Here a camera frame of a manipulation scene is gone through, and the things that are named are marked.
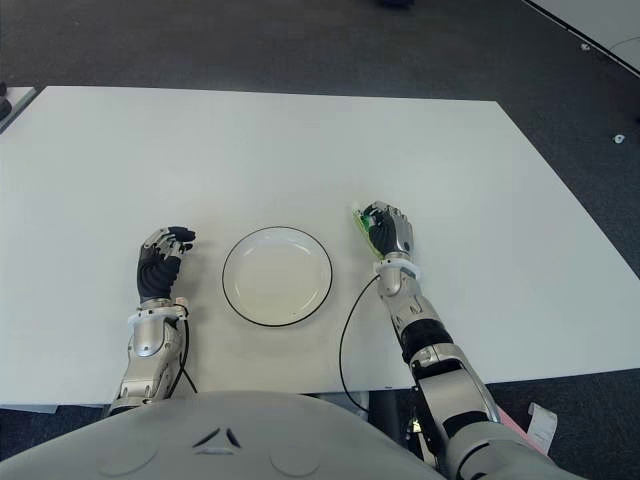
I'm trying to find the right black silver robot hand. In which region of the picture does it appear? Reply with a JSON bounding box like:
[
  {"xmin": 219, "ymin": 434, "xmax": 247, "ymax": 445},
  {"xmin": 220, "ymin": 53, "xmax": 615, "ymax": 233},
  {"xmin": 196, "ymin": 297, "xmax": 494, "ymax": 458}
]
[{"xmin": 360, "ymin": 200, "xmax": 415, "ymax": 261}]

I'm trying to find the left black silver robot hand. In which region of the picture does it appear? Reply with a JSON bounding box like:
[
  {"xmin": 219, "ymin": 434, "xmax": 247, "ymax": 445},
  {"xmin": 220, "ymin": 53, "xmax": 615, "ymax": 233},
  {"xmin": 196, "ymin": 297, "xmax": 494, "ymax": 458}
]
[{"xmin": 137, "ymin": 225, "xmax": 197, "ymax": 304}]

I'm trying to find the green white toothpaste tube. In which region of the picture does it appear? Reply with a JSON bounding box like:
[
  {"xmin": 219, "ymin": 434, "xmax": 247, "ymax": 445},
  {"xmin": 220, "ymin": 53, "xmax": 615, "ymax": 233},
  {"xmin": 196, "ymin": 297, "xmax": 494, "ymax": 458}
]
[{"xmin": 349, "ymin": 201, "xmax": 384, "ymax": 259}]

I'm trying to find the white plate with black rim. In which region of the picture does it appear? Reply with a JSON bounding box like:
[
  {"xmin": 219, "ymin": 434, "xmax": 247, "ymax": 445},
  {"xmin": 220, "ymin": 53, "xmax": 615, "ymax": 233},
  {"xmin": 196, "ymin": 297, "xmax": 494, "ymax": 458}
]
[{"xmin": 222, "ymin": 226, "xmax": 334, "ymax": 330}]

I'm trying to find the grey robot torso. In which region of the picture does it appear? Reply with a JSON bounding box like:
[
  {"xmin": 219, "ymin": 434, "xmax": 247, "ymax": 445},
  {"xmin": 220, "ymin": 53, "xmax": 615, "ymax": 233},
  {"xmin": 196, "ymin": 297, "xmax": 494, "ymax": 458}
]
[{"xmin": 0, "ymin": 389, "xmax": 446, "ymax": 480}]

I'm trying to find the pink cardboard box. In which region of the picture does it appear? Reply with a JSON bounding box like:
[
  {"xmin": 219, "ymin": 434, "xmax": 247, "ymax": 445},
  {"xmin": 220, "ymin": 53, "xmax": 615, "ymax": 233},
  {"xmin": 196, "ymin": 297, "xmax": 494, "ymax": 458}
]
[{"xmin": 499, "ymin": 409, "xmax": 544, "ymax": 454}]

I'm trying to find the white paper tag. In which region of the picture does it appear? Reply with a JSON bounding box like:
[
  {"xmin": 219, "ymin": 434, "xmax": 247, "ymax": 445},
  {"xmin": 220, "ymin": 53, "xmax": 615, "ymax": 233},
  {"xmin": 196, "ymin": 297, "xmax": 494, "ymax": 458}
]
[{"xmin": 527, "ymin": 402, "xmax": 559, "ymax": 449}]

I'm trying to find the white table with black edge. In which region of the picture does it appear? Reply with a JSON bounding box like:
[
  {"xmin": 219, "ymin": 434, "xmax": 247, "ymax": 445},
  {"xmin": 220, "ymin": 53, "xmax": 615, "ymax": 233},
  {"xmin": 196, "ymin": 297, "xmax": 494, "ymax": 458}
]
[{"xmin": 522, "ymin": 0, "xmax": 640, "ymax": 79}]

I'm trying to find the black left wrist camera cable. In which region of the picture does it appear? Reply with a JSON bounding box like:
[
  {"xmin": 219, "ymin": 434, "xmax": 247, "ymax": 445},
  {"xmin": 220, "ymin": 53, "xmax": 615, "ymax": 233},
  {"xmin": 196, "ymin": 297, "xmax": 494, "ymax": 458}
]
[{"xmin": 172, "ymin": 304, "xmax": 199, "ymax": 394}]

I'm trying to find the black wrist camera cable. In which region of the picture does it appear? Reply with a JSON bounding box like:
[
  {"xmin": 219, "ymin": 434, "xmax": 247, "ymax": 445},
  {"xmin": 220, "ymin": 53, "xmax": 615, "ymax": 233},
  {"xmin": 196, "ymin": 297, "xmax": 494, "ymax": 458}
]
[
  {"xmin": 172, "ymin": 304, "xmax": 199, "ymax": 394},
  {"xmin": 338, "ymin": 272, "xmax": 381, "ymax": 414}
]

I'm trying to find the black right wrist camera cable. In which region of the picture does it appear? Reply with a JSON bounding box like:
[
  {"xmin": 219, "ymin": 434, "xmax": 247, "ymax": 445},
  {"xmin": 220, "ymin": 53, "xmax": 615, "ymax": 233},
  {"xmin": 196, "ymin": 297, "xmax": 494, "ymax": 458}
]
[{"xmin": 338, "ymin": 272, "xmax": 381, "ymax": 414}]

